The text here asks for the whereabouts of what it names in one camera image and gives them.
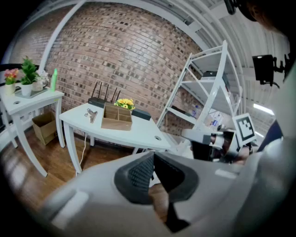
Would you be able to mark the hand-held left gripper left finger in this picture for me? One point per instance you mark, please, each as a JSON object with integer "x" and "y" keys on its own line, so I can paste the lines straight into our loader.
{"x": 97, "y": 196}

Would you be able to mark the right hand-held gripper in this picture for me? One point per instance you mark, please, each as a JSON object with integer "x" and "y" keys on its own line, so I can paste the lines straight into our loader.
{"x": 245, "y": 127}

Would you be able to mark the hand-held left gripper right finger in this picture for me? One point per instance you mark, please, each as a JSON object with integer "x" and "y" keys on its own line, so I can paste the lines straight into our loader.
{"x": 208, "y": 185}

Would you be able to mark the wooden desk organizer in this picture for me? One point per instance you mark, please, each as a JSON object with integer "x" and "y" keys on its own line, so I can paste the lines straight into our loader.
{"x": 115, "y": 126}

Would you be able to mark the silver metal binder clip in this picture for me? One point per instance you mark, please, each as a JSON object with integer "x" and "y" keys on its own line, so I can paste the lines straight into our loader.
{"x": 92, "y": 115}

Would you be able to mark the blue label water bottle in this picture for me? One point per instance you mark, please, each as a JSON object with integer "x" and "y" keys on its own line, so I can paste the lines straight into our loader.
{"x": 195, "y": 112}

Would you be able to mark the flat black case on shelf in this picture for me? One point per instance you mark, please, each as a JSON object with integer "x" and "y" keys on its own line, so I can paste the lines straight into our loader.
{"x": 181, "y": 110}

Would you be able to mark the white metal shelf rack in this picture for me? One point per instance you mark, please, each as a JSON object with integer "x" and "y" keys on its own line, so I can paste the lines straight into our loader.
{"x": 215, "y": 92}

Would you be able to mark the white desk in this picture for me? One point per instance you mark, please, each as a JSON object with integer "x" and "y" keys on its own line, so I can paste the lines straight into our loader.
{"x": 143, "y": 134}

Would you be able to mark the black rectangular box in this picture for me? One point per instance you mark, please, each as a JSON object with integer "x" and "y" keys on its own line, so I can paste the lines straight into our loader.
{"x": 141, "y": 114}

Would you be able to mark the dark box on shelf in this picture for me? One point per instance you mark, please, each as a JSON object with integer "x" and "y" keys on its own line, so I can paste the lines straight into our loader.
{"x": 209, "y": 74}

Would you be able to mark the person's clothed torso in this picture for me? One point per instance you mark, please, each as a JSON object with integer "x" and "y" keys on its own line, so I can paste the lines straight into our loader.
{"x": 270, "y": 136}

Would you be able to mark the ceiling light strip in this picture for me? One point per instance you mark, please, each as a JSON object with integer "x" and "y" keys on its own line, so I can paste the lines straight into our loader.
{"x": 263, "y": 108}

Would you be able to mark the yellow sunflower bouquet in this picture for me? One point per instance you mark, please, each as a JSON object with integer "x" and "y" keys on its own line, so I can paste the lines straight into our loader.
{"x": 125, "y": 101}

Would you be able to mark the brown cardboard box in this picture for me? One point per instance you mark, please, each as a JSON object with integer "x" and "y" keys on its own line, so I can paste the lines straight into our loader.
{"x": 44, "y": 129}

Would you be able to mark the black router with antennas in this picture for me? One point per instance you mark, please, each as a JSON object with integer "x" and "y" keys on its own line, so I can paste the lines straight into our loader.
{"x": 96, "y": 101}

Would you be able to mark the white side table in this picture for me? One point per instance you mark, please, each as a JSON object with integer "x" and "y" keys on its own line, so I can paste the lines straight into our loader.
{"x": 34, "y": 99}

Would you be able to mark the grey tray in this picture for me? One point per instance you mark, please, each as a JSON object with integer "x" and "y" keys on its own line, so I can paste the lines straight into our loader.
{"x": 34, "y": 95}

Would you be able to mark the green plastic bottle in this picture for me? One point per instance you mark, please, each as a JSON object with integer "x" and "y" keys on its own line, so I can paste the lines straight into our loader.
{"x": 54, "y": 81}

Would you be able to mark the white flowers in jar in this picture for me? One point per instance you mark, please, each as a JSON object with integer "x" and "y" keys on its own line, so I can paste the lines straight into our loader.
{"x": 38, "y": 84}

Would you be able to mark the green plant in white pot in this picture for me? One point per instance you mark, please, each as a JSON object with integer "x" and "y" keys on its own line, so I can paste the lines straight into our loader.
{"x": 28, "y": 74}

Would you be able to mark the person's head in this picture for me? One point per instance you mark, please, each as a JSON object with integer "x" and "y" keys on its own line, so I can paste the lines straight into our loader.
{"x": 256, "y": 14}

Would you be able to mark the pink flowers in pot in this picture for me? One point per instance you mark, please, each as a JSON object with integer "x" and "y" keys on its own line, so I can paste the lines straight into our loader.
{"x": 10, "y": 79}

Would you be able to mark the black wall-mounted device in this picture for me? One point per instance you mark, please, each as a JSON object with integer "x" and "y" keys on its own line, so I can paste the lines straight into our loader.
{"x": 263, "y": 68}

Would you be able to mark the black head-worn camera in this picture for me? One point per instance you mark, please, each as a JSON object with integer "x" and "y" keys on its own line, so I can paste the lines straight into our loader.
{"x": 230, "y": 7}

